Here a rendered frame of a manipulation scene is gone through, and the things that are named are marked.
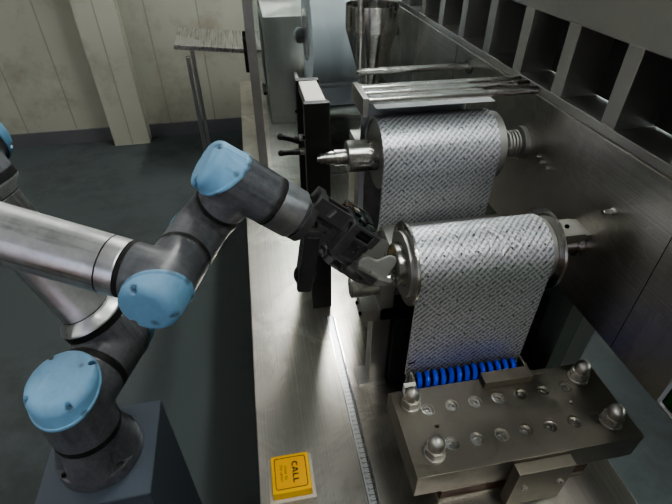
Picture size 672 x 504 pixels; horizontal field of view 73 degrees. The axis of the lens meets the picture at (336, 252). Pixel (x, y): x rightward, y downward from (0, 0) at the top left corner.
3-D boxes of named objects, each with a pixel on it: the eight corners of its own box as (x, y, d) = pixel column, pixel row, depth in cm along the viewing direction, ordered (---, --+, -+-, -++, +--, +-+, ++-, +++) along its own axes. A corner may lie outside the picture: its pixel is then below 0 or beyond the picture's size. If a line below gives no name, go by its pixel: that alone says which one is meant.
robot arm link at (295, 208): (259, 235, 63) (257, 204, 70) (286, 249, 66) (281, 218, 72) (291, 196, 60) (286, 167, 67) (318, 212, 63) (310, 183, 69)
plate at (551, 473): (499, 494, 81) (514, 463, 74) (550, 484, 82) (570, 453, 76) (505, 509, 79) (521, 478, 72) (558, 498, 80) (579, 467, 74)
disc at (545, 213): (510, 258, 92) (526, 192, 84) (512, 258, 92) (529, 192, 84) (551, 305, 80) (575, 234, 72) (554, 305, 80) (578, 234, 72)
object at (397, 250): (395, 240, 75) (401, 285, 74) (406, 239, 75) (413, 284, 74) (384, 246, 82) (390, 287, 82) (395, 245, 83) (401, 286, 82)
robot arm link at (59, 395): (32, 451, 78) (-4, 404, 70) (78, 385, 89) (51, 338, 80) (98, 460, 77) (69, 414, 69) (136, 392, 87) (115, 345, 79)
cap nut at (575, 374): (563, 370, 88) (570, 355, 85) (580, 367, 88) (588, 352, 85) (574, 386, 85) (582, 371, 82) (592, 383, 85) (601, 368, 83)
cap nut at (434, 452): (420, 444, 76) (423, 429, 73) (440, 441, 76) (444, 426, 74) (427, 466, 73) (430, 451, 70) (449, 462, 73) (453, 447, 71)
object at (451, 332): (404, 373, 88) (414, 304, 77) (517, 355, 91) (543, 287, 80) (405, 375, 88) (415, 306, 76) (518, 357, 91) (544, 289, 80)
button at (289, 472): (271, 463, 87) (270, 456, 85) (307, 457, 88) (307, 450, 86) (273, 501, 81) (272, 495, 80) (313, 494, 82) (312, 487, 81)
